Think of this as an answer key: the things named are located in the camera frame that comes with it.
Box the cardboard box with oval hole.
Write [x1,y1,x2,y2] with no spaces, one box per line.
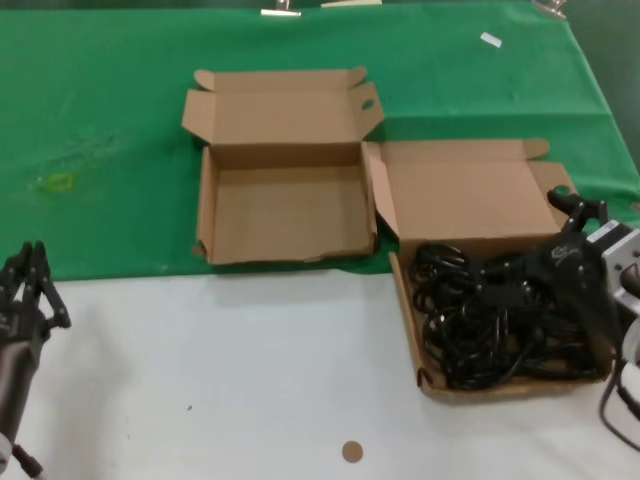
[180,66,386,266]

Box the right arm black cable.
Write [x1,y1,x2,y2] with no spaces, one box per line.
[598,360,640,451]

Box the green tablecloth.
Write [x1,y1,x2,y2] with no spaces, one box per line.
[0,1,640,281]

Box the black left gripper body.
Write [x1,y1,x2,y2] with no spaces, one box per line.
[0,301,52,437]

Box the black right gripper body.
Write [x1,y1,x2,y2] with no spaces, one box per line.
[524,227,622,347]

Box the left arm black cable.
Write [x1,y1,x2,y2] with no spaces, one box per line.
[11,442,47,480]

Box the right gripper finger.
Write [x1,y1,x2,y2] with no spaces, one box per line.
[547,185,609,237]
[474,252,539,304]

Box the cardboard box with round hole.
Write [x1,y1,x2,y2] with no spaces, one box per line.
[362,138,616,405]

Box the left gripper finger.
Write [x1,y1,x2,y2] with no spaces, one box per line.
[22,241,72,330]
[0,244,29,311]

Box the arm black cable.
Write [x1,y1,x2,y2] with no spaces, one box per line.
[11,442,47,480]
[598,360,640,451]

